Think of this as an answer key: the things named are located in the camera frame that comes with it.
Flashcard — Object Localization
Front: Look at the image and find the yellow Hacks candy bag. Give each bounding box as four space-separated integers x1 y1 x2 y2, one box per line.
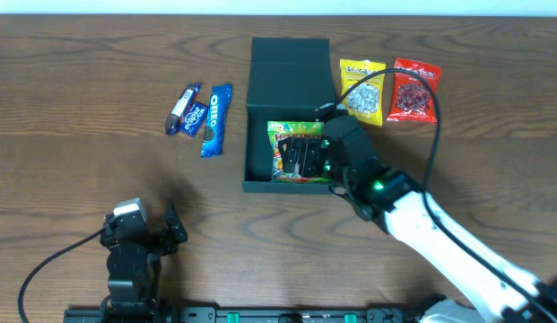
339 59 386 127

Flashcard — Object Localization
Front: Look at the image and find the red Hacks candy bag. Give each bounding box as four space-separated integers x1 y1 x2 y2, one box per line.
387 57 442 124

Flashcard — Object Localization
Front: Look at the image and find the black cable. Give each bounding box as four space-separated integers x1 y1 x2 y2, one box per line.
335 67 557 323
17 227 105 323

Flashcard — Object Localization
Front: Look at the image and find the left black cable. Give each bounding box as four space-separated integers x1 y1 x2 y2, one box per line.
17 227 105 323

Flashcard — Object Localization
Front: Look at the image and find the Haribo sour gummies bag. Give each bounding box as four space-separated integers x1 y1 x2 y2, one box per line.
267 121 326 183

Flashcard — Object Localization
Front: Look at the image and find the blue Oreo cookie pack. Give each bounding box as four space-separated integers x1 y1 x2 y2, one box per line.
201 84 232 158

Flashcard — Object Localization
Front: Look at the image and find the right black cable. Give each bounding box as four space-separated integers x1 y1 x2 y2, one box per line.
335 67 557 323

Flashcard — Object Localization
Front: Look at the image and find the dark green open box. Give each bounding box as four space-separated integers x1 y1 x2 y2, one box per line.
242 37 335 195

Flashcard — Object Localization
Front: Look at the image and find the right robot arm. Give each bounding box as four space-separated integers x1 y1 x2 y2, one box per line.
277 116 557 322

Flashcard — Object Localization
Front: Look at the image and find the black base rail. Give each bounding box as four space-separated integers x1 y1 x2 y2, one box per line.
63 307 424 323

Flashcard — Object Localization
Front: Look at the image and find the blue Eclipse mints box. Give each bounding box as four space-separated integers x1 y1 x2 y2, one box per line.
178 102 209 137

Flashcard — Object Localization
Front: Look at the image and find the dark blue chocolate bar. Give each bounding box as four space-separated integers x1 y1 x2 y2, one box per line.
165 83 202 135

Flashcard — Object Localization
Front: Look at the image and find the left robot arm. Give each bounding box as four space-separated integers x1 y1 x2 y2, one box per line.
99 198 187 323

